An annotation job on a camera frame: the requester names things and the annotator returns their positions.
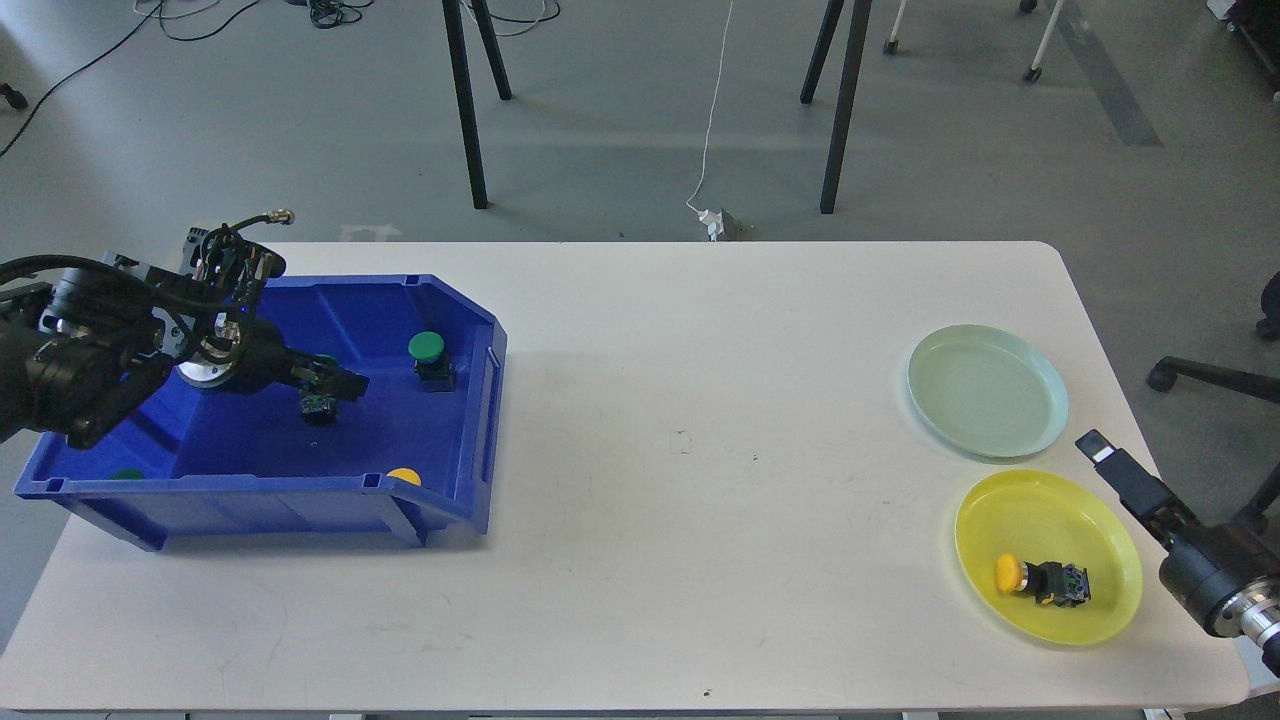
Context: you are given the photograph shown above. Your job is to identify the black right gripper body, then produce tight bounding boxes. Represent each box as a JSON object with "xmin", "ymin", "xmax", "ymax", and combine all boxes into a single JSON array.
[{"xmin": 1140, "ymin": 503, "xmax": 1279, "ymax": 638}]

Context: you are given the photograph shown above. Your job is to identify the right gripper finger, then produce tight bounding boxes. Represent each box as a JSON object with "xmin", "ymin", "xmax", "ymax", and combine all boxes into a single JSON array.
[{"xmin": 1075, "ymin": 429, "xmax": 1171, "ymax": 516}]

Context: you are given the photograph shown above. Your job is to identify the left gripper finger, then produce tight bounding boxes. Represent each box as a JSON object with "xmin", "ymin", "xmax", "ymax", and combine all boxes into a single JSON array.
[{"xmin": 300, "ymin": 365, "xmax": 370, "ymax": 402}]

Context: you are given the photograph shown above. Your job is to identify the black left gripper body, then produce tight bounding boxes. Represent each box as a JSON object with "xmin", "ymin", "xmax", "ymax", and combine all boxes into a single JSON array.
[{"xmin": 177, "ymin": 316, "xmax": 308, "ymax": 393}]

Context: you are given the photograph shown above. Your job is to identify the green push button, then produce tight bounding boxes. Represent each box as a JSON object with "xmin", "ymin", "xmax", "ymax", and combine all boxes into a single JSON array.
[
  {"xmin": 407, "ymin": 331, "xmax": 456, "ymax": 392},
  {"xmin": 294, "ymin": 354, "xmax": 339, "ymax": 427}
]

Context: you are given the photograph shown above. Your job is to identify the yellow push button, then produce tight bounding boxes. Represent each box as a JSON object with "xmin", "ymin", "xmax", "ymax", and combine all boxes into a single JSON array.
[{"xmin": 995, "ymin": 553, "xmax": 1092, "ymax": 607}]

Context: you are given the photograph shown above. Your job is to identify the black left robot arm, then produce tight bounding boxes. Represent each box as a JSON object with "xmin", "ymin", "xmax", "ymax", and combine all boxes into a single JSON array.
[{"xmin": 1, "ymin": 209, "xmax": 369, "ymax": 448}]

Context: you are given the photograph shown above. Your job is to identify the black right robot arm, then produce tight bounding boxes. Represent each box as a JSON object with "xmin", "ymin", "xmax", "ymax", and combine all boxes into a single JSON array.
[{"xmin": 1075, "ymin": 429, "xmax": 1279, "ymax": 674}]

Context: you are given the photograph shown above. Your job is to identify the yellow plate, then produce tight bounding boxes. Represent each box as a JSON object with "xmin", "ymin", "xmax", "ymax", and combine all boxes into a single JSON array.
[{"xmin": 954, "ymin": 469, "xmax": 1144, "ymax": 647}]

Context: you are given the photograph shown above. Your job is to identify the light green plate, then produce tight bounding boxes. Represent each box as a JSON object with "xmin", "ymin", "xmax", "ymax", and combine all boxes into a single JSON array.
[{"xmin": 906, "ymin": 324, "xmax": 1070, "ymax": 461}]

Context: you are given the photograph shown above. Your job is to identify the blue plastic bin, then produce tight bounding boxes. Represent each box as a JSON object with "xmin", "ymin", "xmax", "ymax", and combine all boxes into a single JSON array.
[{"xmin": 13, "ymin": 275, "xmax": 507, "ymax": 551}]

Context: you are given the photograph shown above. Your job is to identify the black stand leg left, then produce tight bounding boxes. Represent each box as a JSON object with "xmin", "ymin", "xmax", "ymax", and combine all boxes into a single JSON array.
[{"xmin": 442, "ymin": 1, "xmax": 513, "ymax": 210}]

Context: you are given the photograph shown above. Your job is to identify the black stand leg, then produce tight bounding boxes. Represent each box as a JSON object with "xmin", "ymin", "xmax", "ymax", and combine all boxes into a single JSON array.
[
  {"xmin": 799, "ymin": 1, "xmax": 874, "ymax": 215},
  {"xmin": 442, "ymin": 1, "xmax": 513, "ymax": 210}
]

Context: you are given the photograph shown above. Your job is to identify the black stand leg right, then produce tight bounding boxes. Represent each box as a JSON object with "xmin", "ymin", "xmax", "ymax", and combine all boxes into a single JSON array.
[{"xmin": 799, "ymin": 1, "xmax": 874, "ymax": 215}]

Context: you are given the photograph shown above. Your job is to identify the black floor cables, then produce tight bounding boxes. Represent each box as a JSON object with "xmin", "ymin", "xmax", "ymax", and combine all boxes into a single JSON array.
[{"xmin": 0, "ymin": 0, "xmax": 561, "ymax": 161}]

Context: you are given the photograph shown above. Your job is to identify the white cable with plug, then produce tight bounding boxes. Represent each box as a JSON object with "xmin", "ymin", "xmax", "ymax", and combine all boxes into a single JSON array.
[{"xmin": 684, "ymin": 0, "xmax": 753, "ymax": 242}]

